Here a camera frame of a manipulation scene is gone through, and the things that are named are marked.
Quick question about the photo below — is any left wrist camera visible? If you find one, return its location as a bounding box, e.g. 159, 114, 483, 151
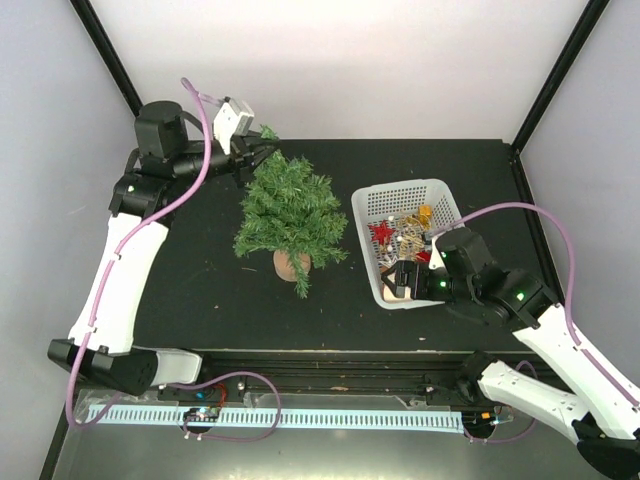
212, 97, 255, 155

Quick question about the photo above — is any gold gift box ornament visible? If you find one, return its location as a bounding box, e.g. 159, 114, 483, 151
417, 205, 432, 229

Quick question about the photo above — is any silver star ornament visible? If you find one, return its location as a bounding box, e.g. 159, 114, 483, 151
378, 252, 399, 271

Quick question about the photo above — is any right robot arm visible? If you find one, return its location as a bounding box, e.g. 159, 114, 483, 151
381, 227, 639, 479

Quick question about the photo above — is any small green christmas tree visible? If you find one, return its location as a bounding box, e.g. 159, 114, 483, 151
233, 147, 348, 298

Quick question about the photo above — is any white perforated plastic basket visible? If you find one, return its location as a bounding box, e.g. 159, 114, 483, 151
351, 179, 461, 310

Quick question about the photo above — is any red glitter star ornament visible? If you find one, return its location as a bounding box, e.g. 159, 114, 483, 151
367, 220, 395, 248

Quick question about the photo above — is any wooden snowman ornament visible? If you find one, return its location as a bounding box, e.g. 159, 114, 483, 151
382, 285, 412, 304

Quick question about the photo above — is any right black corner post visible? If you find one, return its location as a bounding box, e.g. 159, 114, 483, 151
511, 0, 612, 151

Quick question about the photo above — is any white slotted cable duct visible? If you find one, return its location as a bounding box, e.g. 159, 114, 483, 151
86, 405, 464, 434

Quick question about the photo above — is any brown tree base pot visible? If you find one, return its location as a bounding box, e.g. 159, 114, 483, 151
273, 250, 312, 283

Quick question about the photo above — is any black corner frame post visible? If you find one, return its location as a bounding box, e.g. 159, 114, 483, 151
69, 0, 143, 116

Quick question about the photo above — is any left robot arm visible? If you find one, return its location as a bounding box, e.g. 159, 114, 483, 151
47, 97, 276, 399

